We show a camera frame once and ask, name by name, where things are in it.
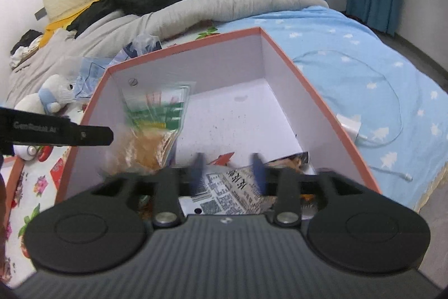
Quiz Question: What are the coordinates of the white and blue plush toy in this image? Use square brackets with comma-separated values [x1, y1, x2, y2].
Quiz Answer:
[15, 74, 77, 115]

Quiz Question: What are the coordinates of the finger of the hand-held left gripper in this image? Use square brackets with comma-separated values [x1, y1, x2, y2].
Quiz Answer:
[66, 125, 115, 147]

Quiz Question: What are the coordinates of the pile of folded clothes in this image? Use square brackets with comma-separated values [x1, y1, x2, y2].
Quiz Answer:
[10, 29, 44, 68]

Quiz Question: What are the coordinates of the silver printed snack packet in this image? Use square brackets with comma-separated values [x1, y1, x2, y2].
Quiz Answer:
[178, 164, 279, 215]

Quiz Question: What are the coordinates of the white plastic bottle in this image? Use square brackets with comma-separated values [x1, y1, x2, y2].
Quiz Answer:
[17, 144, 40, 160]

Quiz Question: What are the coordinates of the deep orange cardboard box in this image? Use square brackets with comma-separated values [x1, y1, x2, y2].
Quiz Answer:
[56, 26, 382, 208]

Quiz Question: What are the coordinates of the cream quilted mattress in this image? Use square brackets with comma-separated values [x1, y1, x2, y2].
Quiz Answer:
[413, 176, 443, 214]

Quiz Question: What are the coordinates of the grey quilt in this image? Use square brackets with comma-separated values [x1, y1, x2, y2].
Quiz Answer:
[5, 0, 330, 107]

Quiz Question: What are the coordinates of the green label tofu snack packet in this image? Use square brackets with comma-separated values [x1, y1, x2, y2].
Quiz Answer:
[105, 82, 197, 177]

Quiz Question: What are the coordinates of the white charging cable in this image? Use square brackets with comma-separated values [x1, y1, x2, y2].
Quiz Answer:
[292, 50, 414, 182]

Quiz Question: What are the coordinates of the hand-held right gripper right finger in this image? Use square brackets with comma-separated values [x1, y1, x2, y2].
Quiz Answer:
[251, 152, 383, 227]

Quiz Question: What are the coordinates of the white charger plug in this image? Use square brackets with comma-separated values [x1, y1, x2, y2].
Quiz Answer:
[336, 113, 368, 143]

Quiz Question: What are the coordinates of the shallow orange box lid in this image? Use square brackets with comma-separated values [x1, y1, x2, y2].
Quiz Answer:
[0, 155, 26, 194]

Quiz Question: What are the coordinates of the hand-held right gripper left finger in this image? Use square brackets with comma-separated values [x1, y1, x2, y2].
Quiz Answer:
[56, 154, 207, 228]

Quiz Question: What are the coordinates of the crumpled clear plastic bag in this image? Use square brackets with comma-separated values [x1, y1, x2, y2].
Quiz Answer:
[72, 34, 163, 100]

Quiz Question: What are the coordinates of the light blue star bedsheet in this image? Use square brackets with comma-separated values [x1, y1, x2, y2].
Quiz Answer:
[217, 5, 448, 212]

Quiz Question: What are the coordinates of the yellow pillow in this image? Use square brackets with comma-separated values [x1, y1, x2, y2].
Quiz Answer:
[38, 3, 102, 47]

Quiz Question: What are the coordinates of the floral printed mat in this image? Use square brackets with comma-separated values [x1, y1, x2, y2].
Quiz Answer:
[0, 24, 223, 287]

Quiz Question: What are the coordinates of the orange snack packet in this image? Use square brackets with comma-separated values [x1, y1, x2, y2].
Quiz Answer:
[209, 152, 236, 166]

